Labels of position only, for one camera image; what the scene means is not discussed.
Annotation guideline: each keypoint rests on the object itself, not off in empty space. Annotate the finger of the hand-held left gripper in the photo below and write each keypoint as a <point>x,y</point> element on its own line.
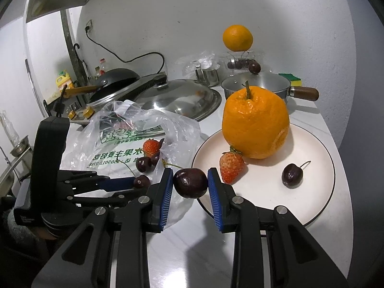
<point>120,199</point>
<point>120,183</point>

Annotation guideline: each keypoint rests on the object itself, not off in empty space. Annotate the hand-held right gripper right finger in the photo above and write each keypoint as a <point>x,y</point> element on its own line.
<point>214,198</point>

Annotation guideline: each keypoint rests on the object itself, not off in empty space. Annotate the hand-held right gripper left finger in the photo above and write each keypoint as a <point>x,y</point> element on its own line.
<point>166,198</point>

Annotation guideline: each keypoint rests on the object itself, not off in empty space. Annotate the red strawberry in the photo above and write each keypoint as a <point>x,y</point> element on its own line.
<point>231,166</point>
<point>151,147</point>

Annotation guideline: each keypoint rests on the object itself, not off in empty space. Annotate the clear printed plastic bag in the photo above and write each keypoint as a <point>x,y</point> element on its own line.
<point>90,144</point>

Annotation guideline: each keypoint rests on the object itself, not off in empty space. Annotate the white plate with dark rim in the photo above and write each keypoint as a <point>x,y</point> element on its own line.
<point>270,198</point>

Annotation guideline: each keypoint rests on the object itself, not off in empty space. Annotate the large orange with stem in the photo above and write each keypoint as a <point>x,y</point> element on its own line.
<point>255,123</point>

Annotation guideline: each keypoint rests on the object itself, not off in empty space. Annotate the person's left forearm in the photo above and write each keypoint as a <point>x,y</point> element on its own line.
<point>18,234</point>

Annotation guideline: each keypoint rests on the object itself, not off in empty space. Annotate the steel bowl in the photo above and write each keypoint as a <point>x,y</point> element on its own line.
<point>19,147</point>

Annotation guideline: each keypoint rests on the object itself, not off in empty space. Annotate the yellow detergent bottle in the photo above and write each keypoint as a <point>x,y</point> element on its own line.
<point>64,81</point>

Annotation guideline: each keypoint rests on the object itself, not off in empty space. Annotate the black umbrella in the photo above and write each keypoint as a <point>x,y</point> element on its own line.
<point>80,66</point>

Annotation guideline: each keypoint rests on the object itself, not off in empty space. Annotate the cooking oil bottle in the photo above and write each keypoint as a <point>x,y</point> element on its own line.
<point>97,73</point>

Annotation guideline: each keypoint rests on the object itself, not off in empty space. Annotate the steel induction cooker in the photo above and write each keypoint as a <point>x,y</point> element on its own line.
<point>135,88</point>

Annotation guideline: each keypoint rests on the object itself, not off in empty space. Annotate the red cap bottle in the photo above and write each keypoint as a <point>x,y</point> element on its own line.
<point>103,67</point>

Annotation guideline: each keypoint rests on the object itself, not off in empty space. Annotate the large steel lid black knob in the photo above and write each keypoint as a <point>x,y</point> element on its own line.
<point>180,96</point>

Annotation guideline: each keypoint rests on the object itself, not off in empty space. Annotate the grey vertical pipe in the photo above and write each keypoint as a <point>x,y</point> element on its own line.
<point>67,36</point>

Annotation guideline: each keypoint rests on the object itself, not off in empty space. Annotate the steel cup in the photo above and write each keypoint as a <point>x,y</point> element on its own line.
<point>213,78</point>
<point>200,75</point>

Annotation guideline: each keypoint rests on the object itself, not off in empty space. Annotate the small steel saucepan with lid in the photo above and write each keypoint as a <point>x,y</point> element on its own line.
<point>264,81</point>

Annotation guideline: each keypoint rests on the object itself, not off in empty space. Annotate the clear plastic fruit box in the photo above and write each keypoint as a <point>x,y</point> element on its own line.
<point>237,64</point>

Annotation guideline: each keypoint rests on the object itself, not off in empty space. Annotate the crumpled clear plastic bag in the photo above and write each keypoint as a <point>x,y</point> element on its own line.
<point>195,60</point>

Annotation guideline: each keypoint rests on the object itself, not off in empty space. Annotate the yellow green sponge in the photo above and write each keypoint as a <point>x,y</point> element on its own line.
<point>289,79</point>

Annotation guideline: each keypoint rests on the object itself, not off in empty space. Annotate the small round orange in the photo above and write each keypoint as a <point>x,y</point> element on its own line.
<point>237,37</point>

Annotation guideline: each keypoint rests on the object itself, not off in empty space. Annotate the small wall socket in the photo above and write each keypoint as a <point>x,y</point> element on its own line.
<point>88,25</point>

